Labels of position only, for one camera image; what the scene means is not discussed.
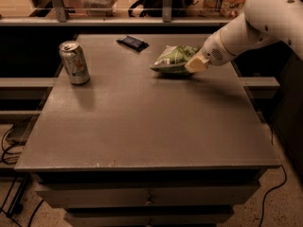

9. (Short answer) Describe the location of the black cables left floor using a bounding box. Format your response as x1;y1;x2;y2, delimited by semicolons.
0;116;45;227

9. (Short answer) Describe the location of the grey metal railing shelf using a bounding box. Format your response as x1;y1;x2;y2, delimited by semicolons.
0;0;231;26

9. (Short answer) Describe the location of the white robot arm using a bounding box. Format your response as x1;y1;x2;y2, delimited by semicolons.
185;0;303;73

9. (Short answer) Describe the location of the grey drawer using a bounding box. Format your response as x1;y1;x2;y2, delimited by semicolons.
64;207;233;227
36;181;259;209

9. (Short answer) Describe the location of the black power cable right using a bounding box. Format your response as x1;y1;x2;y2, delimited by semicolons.
258;123;288;227

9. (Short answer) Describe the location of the silver 7up soda can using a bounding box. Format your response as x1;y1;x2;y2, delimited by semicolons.
59;41;90;85

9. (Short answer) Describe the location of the clear plastic container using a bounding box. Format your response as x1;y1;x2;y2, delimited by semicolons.
81;0;117;17

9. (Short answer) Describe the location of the lower grey drawer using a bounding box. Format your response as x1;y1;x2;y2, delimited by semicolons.
64;207;233;227

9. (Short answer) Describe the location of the upper grey drawer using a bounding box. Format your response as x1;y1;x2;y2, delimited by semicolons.
36;181;259;209

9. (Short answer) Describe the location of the green jalapeno chip bag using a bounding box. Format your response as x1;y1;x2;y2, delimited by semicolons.
150;45;201;76

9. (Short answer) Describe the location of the grey drawer cabinet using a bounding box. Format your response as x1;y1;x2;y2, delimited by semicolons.
16;34;279;214

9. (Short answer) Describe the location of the dark blue snack wrapper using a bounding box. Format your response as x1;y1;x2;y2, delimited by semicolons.
117;35;149;52

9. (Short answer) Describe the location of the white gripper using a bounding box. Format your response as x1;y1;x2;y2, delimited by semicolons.
185;30;236;73

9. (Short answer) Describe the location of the black bag on shelf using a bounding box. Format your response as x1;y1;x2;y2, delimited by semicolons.
128;0;197;17

